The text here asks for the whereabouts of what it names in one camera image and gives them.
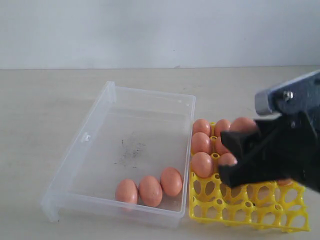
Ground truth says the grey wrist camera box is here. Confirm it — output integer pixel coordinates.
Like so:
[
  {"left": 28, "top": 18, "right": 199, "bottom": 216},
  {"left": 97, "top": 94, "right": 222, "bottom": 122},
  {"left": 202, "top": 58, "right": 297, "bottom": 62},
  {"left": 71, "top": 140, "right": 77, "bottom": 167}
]
[{"left": 254, "top": 70, "right": 320, "bottom": 116}]

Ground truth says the clear plastic bin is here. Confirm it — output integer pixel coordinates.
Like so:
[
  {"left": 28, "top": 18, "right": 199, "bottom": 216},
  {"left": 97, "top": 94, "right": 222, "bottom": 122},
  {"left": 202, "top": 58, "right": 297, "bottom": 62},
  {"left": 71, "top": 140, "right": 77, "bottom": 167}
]
[{"left": 41, "top": 81, "right": 196, "bottom": 228}]

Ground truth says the yellow plastic egg tray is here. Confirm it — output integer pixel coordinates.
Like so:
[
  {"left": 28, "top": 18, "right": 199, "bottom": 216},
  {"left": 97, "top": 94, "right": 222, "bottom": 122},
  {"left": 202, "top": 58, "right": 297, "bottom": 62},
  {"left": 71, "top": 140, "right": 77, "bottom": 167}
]
[{"left": 187, "top": 121, "right": 311, "bottom": 232}]

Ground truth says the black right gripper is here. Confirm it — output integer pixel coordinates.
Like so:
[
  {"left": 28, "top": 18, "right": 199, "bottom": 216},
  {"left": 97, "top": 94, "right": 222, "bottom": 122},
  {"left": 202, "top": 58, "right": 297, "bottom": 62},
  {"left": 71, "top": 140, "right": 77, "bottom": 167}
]
[{"left": 218, "top": 111, "right": 320, "bottom": 192}]

